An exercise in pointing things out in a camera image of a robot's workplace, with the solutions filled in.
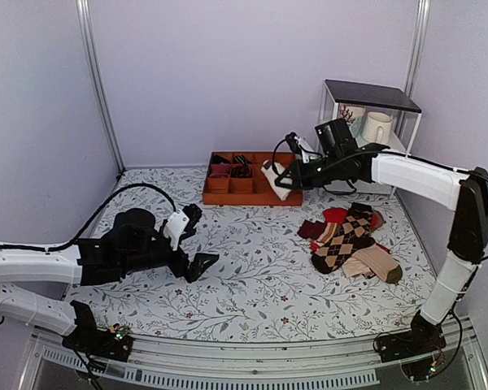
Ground cream and brown sock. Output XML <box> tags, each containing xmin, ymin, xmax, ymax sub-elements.
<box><xmin>261</xmin><ymin>160</ymin><xmax>291</xmax><ymax>202</ymax></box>

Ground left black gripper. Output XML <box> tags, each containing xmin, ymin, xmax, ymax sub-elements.
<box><xmin>121</xmin><ymin>236</ymin><xmax>219</xmax><ymax>282</ymax></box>

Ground white ceramic mug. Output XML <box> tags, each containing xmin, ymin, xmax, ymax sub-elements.
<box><xmin>361</xmin><ymin>111</ymin><xmax>393</xmax><ymax>145</ymax></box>

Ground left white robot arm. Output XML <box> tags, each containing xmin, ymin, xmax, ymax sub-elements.
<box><xmin>0</xmin><ymin>205</ymin><xmax>219</xmax><ymax>353</ymax></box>

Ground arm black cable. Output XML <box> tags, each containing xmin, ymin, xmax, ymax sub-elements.
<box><xmin>271</xmin><ymin>136</ymin><xmax>359</xmax><ymax>196</ymax></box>
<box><xmin>0</xmin><ymin>182</ymin><xmax>178</xmax><ymax>253</ymax></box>

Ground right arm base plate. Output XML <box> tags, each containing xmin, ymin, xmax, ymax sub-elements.
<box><xmin>373</xmin><ymin>331</ymin><xmax>447</xmax><ymax>362</ymax></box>

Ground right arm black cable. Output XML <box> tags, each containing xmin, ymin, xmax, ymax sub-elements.
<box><xmin>271</xmin><ymin>136</ymin><xmax>359</xmax><ymax>196</ymax></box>

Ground floral pattern mug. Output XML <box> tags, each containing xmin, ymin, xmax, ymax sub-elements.
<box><xmin>338</xmin><ymin>103</ymin><xmax>366</xmax><ymax>138</ymax></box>

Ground striped maroon sock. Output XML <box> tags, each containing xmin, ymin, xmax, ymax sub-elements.
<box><xmin>297</xmin><ymin>220</ymin><xmax>341</xmax><ymax>245</ymax></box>

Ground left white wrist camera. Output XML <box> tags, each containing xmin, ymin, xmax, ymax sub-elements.
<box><xmin>160</xmin><ymin>210</ymin><xmax>190</xmax><ymax>251</ymax></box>

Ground magenta rolled sock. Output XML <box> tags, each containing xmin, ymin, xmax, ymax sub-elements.
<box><xmin>208</xmin><ymin>163</ymin><xmax>232</xmax><ymax>179</ymax></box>

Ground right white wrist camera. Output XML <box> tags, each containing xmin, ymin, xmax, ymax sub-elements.
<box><xmin>285</xmin><ymin>132</ymin><xmax>322</xmax><ymax>163</ymax></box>

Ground floral tablecloth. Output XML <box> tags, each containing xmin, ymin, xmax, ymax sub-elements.
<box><xmin>66</xmin><ymin>189</ymin><xmax>435</xmax><ymax>343</ymax></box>

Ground right aluminium corner post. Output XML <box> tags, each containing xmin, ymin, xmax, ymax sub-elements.
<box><xmin>404</xmin><ymin>0</ymin><xmax>431</xmax><ymax>97</ymax></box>

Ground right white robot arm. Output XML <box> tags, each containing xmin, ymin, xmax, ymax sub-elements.
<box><xmin>270</xmin><ymin>119</ymin><xmax>488</xmax><ymax>354</ymax></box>

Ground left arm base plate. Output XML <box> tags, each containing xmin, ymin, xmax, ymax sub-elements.
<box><xmin>62</xmin><ymin>327</ymin><xmax>134</xmax><ymax>362</ymax></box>

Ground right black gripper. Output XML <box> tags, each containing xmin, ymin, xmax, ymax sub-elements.
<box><xmin>277</xmin><ymin>153</ymin><xmax>343</xmax><ymax>191</ymax></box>

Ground black striped rolled sock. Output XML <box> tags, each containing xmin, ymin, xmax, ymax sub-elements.
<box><xmin>231</xmin><ymin>154</ymin><xmax>252</xmax><ymax>179</ymax></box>

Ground wooden compartment tray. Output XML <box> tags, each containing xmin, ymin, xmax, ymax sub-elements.
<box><xmin>203</xmin><ymin>151</ymin><xmax>303</xmax><ymax>206</ymax></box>

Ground aluminium corner post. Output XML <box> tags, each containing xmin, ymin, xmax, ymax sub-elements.
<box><xmin>76</xmin><ymin>0</ymin><xmax>125</xmax><ymax>175</ymax></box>
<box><xmin>404</xmin><ymin>0</ymin><xmax>431</xmax><ymax>97</ymax></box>

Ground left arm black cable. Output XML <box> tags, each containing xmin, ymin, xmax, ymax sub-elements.
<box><xmin>0</xmin><ymin>182</ymin><xmax>178</xmax><ymax>253</ymax></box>

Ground brown argyle sock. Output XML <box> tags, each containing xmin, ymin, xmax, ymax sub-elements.
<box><xmin>311</xmin><ymin>202</ymin><xmax>385</xmax><ymax>274</ymax></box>

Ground red sock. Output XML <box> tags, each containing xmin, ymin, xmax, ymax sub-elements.
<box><xmin>310</xmin><ymin>208</ymin><xmax>386</xmax><ymax>251</ymax></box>

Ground left aluminium corner post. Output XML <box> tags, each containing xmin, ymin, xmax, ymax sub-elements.
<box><xmin>76</xmin><ymin>0</ymin><xmax>125</xmax><ymax>175</ymax></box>

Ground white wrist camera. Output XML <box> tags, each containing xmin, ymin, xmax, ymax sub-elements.
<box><xmin>285</xmin><ymin>132</ymin><xmax>322</xmax><ymax>163</ymax></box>
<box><xmin>160</xmin><ymin>210</ymin><xmax>190</xmax><ymax>251</ymax></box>

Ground dark rolled sock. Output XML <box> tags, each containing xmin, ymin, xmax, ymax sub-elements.
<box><xmin>211</xmin><ymin>154</ymin><xmax>231</xmax><ymax>164</ymax></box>

